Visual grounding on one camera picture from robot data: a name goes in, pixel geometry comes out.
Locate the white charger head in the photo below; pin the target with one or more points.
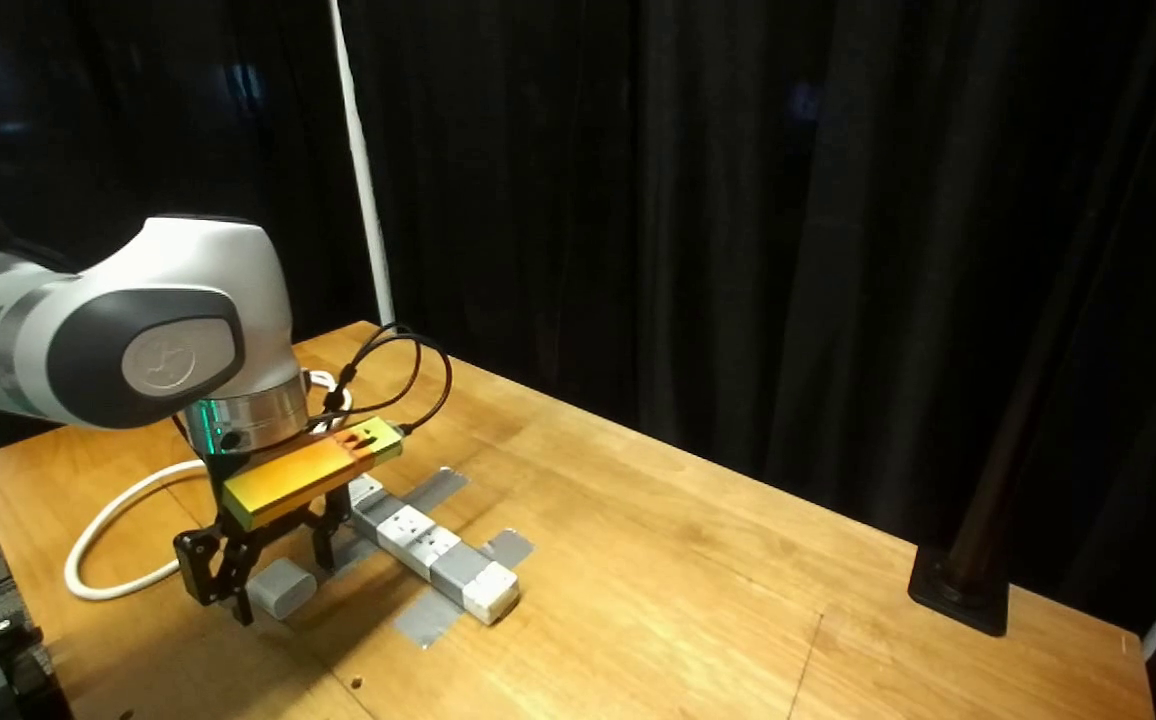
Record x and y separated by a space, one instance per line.
280 590

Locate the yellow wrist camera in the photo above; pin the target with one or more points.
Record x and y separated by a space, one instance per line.
310 471

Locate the white pole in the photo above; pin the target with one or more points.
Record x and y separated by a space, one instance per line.
362 169

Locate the black curtain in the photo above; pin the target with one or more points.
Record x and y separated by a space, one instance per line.
807 237

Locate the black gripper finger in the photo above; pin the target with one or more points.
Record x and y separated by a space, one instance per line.
236 601
324 540

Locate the white extension cord strip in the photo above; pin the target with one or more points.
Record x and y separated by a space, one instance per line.
461 573

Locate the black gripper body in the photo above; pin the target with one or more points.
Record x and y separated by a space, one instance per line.
223 544

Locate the grey duct tape strip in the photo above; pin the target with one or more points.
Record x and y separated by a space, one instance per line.
421 494
470 583

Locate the black stand post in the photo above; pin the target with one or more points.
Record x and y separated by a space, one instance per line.
964 577

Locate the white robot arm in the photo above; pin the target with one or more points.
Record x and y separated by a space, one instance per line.
188 317

